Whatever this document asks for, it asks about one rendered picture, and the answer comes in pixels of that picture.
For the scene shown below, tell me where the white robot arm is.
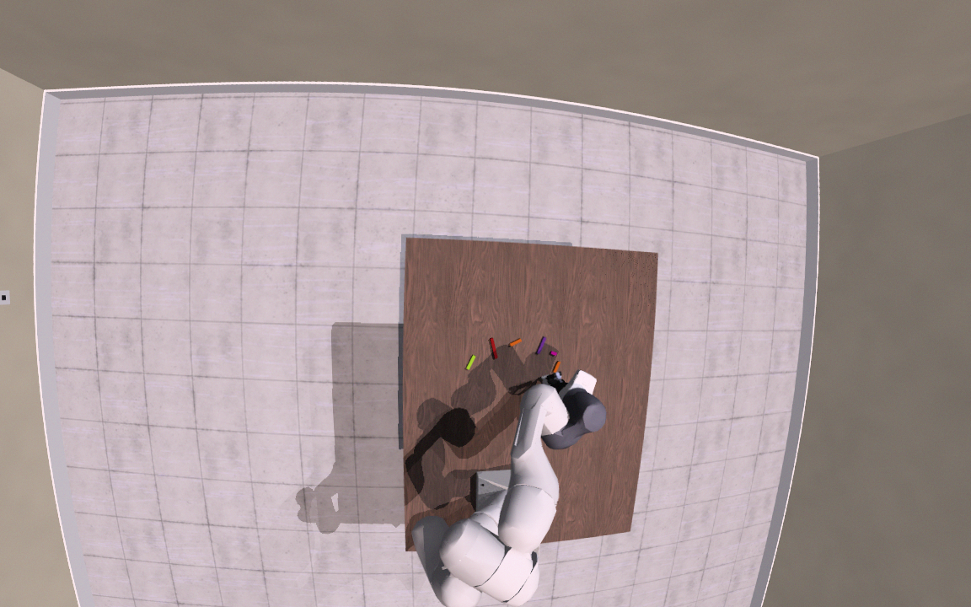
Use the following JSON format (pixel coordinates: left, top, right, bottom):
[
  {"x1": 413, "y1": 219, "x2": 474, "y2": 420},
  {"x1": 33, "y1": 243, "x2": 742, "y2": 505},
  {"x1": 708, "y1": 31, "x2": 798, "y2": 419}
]
[{"x1": 411, "y1": 369, "x2": 607, "y2": 607}]

